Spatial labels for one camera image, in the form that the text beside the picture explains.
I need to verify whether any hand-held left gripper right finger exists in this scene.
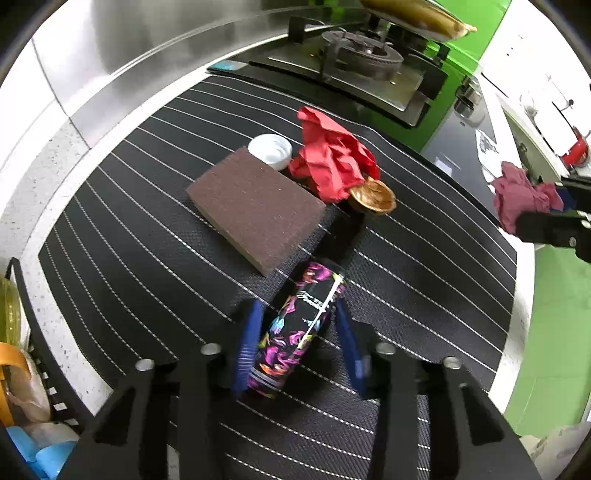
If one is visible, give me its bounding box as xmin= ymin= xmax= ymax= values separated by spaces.
xmin=333 ymin=299 xmax=542 ymax=480

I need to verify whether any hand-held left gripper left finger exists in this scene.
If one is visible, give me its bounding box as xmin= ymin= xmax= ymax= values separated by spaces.
xmin=60 ymin=298 xmax=269 ymax=480

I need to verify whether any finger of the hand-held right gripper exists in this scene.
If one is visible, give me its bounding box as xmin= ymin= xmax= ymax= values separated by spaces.
xmin=551 ymin=178 xmax=591 ymax=214
xmin=515 ymin=210 xmax=591 ymax=264

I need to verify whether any pink cloth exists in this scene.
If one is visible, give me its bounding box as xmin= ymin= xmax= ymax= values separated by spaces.
xmin=490 ymin=161 xmax=565 ymax=234

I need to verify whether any black floral print can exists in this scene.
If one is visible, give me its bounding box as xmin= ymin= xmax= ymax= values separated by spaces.
xmin=247 ymin=261 xmax=347 ymax=400

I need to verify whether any red glossy container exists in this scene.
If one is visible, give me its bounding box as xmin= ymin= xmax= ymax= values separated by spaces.
xmin=561 ymin=127 xmax=589 ymax=164

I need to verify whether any white electric kettle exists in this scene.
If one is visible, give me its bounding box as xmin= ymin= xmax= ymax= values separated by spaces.
xmin=526 ymin=88 xmax=578 ymax=155

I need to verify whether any black striped mat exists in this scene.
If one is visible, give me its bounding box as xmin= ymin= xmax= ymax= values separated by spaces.
xmin=38 ymin=76 xmax=518 ymax=480

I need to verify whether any brown sponge block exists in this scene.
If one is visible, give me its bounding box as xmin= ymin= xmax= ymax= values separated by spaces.
xmin=185 ymin=145 xmax=328 ymax=278

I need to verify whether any gold small bowl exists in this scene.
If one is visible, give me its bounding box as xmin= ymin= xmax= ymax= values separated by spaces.
xmin=347 ymin=178 xmax=397 ymax=215

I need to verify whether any red crumpled cloth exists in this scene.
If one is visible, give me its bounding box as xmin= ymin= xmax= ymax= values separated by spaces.
xmin=288 ymin=106 xmax=382 ymax=204

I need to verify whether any white small cup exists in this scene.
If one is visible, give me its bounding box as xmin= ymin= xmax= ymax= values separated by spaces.
xmin=248 ymin=134 xmax=294 ymax=172

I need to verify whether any orange lidded cup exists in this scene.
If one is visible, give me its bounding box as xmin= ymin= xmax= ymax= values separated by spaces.
xmin=0 ymin=342 xmax=51 ymax=425

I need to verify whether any golden wok pan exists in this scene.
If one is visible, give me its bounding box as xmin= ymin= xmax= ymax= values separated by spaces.
xmin=360 ymin=0 xmax=478 ymax=40

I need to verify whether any green lidded jug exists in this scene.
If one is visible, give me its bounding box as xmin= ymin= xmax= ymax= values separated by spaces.
xmin=0 ymin=277 xmax=21 ymax=342

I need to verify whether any black gas stove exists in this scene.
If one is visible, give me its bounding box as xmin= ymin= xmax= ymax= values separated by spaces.
xmin=240 ymin=16 xmax=504 ymax=178

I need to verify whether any stainless steel backsplash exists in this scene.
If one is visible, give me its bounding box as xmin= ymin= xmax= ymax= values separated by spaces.
xmin=34 ymin=0 xmax=365 ymax=148

